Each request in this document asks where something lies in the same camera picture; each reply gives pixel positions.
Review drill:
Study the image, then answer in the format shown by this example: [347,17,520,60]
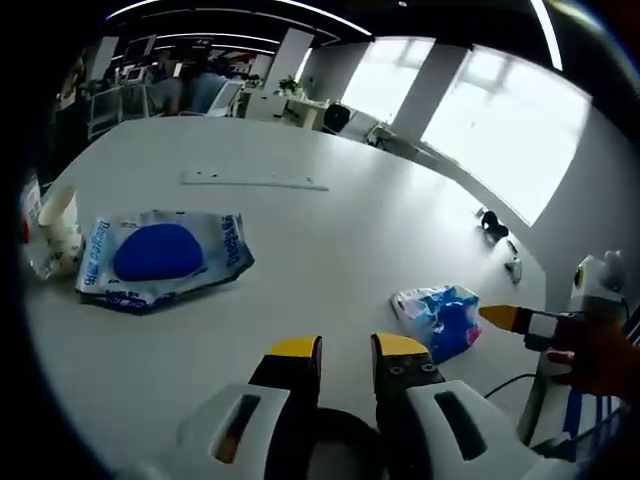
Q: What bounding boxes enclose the black headphones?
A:
[474,208,510,242]

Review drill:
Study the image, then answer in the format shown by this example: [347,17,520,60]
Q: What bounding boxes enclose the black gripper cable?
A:
[482,372,539,401]

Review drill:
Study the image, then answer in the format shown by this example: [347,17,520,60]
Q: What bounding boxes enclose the white table cable cover strip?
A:
[180,168,330,192]

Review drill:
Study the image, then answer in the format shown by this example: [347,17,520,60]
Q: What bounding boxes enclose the clear plastic water bottle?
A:
[18,182,61,281]

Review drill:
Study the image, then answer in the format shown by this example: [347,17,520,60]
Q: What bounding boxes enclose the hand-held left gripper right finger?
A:
[370,332,541,480]

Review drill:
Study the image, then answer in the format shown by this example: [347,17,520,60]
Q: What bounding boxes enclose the blue tissue packet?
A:
[390,283,484,365]

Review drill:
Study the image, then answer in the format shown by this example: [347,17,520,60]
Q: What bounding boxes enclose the clear bag with blue item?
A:
[74,209,256,316]

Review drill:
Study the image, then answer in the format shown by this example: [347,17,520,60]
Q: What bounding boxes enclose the person's right hand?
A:
[545,318,640,400]

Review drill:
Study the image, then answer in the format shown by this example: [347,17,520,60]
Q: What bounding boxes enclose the white paper cup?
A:
[37,185,86,277]

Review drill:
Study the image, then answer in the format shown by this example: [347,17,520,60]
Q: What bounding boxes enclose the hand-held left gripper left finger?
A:
[177,334,324,480]

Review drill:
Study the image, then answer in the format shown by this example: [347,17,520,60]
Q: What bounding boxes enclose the black office chair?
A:
[323,102,351,134]

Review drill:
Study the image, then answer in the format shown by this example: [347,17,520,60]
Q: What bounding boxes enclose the white office chair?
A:
[89,84,124,139]

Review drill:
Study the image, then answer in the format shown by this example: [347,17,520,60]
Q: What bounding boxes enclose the small grey table item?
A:
[503,239,524,284]

